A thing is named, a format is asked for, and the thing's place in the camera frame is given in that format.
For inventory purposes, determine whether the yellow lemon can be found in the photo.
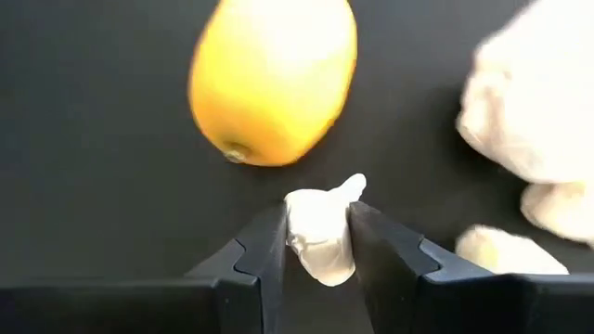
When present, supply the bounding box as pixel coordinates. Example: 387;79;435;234
187;0;359;168

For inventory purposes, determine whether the white garlic bulb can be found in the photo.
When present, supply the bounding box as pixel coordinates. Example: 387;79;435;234
455;0;594;186
519;181;594;247

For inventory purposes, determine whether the black table mat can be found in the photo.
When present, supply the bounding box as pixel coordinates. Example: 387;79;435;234
0;0;594;334

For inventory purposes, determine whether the small white garlic clove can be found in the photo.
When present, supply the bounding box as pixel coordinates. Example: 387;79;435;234
454;224;571;276
283;173;368;288

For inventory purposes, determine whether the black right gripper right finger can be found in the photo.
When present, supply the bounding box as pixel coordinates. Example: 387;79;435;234
348;201;530;334

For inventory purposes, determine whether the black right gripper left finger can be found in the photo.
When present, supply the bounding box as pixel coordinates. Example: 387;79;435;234
185;203;289;334

